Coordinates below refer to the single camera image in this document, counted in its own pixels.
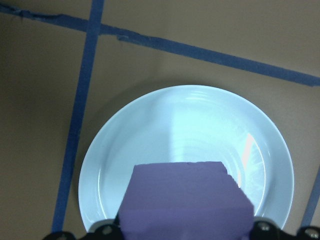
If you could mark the purple foam cube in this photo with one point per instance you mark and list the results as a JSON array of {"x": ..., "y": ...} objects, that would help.
[{"x": 185, "y": 200}]

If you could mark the light blue plate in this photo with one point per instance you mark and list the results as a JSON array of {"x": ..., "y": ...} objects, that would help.
[{"x": 175, "y": 125}]

